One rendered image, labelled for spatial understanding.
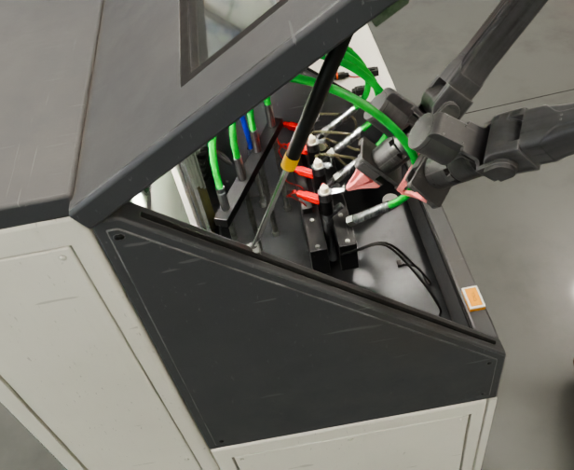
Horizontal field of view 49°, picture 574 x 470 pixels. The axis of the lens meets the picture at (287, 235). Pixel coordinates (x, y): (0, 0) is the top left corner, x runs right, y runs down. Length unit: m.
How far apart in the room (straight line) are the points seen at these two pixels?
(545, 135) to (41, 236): 0.64
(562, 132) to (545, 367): 1.56
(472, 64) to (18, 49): 0.74
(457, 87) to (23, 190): 0.71
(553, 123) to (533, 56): 2.83
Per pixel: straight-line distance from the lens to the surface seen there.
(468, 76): 1.13
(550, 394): 2.28
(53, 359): 1.03
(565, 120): 0.85
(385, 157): 1.17
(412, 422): 1.34
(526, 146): 0.87
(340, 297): 0.94
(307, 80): 0.99
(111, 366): 1.04
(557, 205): 2.82
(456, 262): 1.32
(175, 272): 0.85
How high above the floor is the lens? 1.96
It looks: 47 degrees down
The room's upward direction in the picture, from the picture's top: 11 degrees counter-clockwise
